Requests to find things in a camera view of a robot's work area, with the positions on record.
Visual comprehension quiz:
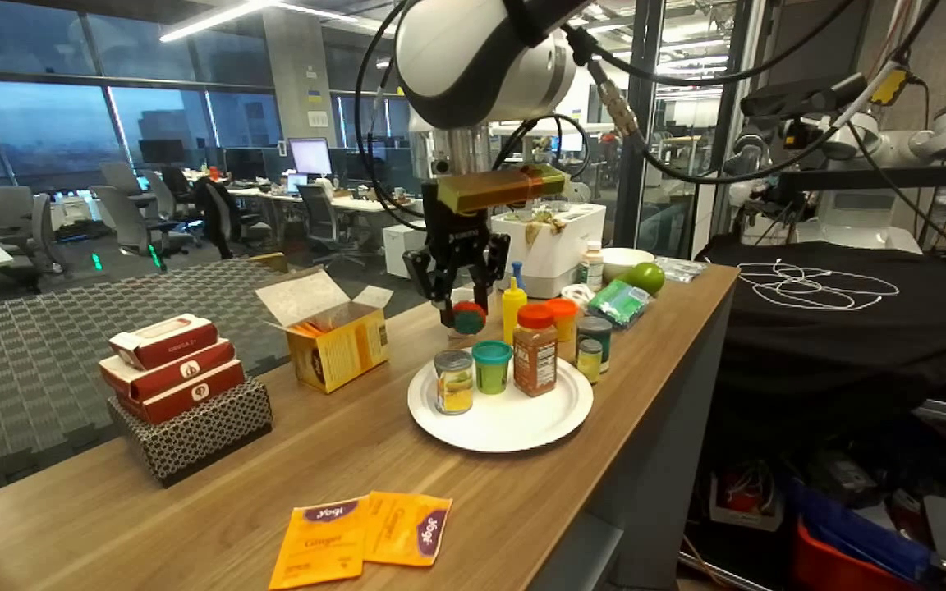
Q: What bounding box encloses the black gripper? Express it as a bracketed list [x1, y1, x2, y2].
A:
[404, 204, 509, 324]

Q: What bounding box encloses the red strawberry plush toy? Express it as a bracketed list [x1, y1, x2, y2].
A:
[454, 304, 486, 334]

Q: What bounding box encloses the yellow label tin can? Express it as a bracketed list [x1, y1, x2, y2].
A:
[434, 353, 472, 413]

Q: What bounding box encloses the red lid spice jar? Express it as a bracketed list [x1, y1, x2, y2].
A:
[511, 304, 559, 398]

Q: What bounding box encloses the teal lid play-doh tub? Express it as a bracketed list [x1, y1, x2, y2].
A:
[472, 342, 511, 395]

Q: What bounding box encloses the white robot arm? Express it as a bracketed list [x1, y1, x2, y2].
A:
[393, 0, 589, 334]

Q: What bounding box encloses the white round plate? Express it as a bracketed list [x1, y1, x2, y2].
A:
[408, 360, 593, 452]

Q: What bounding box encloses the yellow mustard bottle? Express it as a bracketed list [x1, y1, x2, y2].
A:
[498, 284, 528, 342]

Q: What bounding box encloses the orange lid play-doh tub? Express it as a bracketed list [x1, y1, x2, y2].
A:
[548, 300, 580, 360]

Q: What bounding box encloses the open yellow cardboard box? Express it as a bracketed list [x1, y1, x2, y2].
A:
[256, 269, 387, 395]

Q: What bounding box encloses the large green label can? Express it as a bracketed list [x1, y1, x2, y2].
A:
[578, 313, 615, 369]

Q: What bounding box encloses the small yellow-green can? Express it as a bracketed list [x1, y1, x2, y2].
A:
[576, 340, 603, 383]

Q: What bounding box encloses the white bowl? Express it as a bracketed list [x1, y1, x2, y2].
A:
[600, 246, 652, 279]

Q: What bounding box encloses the green snack bag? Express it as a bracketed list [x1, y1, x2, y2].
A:
[590, 279, 652, 324]

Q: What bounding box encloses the green apple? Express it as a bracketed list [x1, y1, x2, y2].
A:
[626, 264, 665, 295]

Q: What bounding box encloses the computer monitor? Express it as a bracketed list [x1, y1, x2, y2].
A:
[289, 137, 330, 179]

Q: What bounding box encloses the right orange tea packet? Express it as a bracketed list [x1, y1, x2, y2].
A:
[364, 492, 454, 570]

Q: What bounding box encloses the orange tea packet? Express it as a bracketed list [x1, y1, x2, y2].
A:
[268, 499, 364, 591]
[364, 492, 454, 570]

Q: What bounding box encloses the bottom red box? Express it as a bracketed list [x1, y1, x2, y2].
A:
[118, 360, 245, 425]

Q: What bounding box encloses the red box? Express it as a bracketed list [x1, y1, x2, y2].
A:
[118, 360, 245, 425]
[99, 340, 235, 402]
[108, 315, 218, 369]

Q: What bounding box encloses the left orange tea packet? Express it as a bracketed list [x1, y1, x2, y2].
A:
[268, 499, 364, 591]

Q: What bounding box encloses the top red box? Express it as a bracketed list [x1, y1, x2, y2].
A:
[108, 315, 218, 369]

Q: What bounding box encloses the black cloth table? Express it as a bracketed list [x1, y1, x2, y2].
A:
[707, 239, 946, 405]

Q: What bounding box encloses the patterned grey box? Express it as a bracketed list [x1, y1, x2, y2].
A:
[104, 382, 272, 486]

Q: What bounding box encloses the middle red box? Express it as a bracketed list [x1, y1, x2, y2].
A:
[99, 340, 235, 402]

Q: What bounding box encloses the red bin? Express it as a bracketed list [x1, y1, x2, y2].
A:
[791, 522, 913, 591]

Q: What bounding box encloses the brown wrist camera box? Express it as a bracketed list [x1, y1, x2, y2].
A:
[437, 166, 569, 213]

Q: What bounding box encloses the white coiled cable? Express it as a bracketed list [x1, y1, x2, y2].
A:
[737, 258, 904, 319]

